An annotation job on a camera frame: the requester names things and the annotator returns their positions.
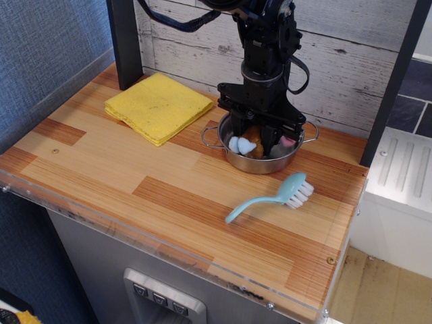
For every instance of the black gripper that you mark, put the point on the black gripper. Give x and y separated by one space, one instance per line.
256 104

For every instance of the blue brown plush toy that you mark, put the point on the blue brown plush toy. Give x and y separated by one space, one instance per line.
250 145

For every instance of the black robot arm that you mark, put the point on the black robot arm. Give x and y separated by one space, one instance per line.
270 38

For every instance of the stainless steel pan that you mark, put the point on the stainless steel pan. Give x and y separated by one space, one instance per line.
255 166

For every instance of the light blue dish brush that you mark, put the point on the light blue dish brush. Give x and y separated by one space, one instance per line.
294 191

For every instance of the yellow folded cloth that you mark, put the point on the yellow folded cloth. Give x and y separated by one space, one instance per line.
158 107

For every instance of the white toy sink drainboard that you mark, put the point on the white toy sink drainboard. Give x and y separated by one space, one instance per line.
393 221

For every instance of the grey cabinet with dispenser panel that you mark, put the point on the grey cabinet with dispenser panel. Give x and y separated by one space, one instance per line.
195 274

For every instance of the clear acrylic table edge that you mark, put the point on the clear acrylic table edge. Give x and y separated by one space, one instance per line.
312 237

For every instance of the yellow object bottom left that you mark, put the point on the yellow object bottom left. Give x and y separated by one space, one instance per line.
27 318

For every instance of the dark right vertical post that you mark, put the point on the dark right vertical post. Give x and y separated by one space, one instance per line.
410 40

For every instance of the dark vertical post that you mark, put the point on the dark vertical post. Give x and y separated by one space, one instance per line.
126 46
410 40

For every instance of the dark left vertical post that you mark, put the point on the dark left vertical post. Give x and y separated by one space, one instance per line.
126 46

